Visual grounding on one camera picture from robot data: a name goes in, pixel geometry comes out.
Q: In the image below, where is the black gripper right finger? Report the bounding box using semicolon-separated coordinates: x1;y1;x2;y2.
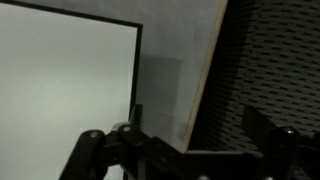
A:
241;106;278;155

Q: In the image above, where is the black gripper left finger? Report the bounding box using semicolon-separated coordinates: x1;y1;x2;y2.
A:
112;104;143;130

